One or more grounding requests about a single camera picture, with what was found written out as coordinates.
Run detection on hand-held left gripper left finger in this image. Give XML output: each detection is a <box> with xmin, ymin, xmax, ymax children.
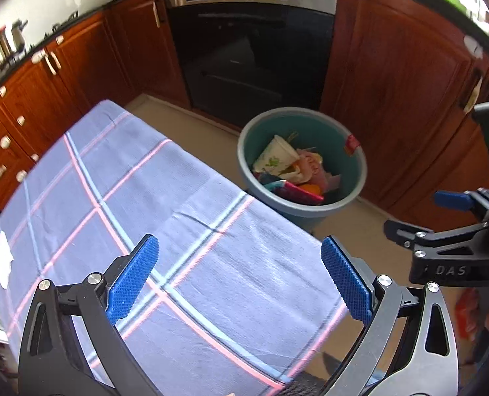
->
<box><xmin>18</xmin><ymin>234</ymin><xmax>163</xmax><ymax>396</ymax></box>

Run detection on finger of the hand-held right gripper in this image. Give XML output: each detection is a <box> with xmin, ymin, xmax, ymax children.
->
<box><xmin>384</xmin><ymin>219</ymin><xmax>489</xmax><ymax>258</ymax></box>
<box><xmin>433</xmin><ymin>189</ymin><xmax>489</xmax><ymax>225</ymax></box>

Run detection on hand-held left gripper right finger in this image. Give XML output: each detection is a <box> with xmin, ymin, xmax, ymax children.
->
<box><xmin>321</xmin><ymin>235</ymin><xmax>462</xmax><ymax>396</ymax></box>

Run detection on red chip bag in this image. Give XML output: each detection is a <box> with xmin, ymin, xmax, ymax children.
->
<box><xmin>277</xmin><ymin>181</ymin><xmax>325</xmax><ymax>204</ymax></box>

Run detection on teal plastic bin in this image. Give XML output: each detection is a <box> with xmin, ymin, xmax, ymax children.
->
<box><xmin>237</xmin><ymin>108</ymin><xmax>368</xmax><ymax>232</ymax></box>

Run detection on white leaf-print paper cup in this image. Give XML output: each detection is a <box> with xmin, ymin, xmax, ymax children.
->
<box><xmin>252</xmin><ymin>134</ymin><xmax>301</xmax><ymax>176</ymax></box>

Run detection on red patterned cloth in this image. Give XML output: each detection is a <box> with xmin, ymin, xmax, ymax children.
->
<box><xmin>454</xmin><ymin>289</ymin><xmax>482</xmax><ymax>341</ymax></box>

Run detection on blue checked tablecloth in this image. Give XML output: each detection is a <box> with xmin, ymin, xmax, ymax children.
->
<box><xmin>0</xmin><ymin>99</ymin><xmax>352</xmax><ymax>390</ymax></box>

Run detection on white crumpled tissue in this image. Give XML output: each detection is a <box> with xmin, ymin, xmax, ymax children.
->
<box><xmin>0</xmin><ymin>231</ymin><xmax>15</xmax><ymax>289</ymax></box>

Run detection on brown wooden kitchen cabinets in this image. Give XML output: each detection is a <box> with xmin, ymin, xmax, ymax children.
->
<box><xmin>0</xmin><ymin>0</ymin><xmax>489</xmax><ymax>232</ymax></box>

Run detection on black built-in oven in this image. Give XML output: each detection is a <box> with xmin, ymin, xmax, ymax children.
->
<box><xmin>164</xmin><ymin>0</ymin><xmax>338</xmax><ymax>128</ymax></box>

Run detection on black gas stove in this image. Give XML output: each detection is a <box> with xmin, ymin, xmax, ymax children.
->
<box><xmin>42</xmin><ymin>10</ymin><xmax>80</xmax><ymax>36</ymax></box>

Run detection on steel pressure cooker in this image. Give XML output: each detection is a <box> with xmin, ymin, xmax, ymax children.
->
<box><xmin>0</xmin><ymin>18</ymin><xmax>28</xmax><ymax>69</ymax></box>

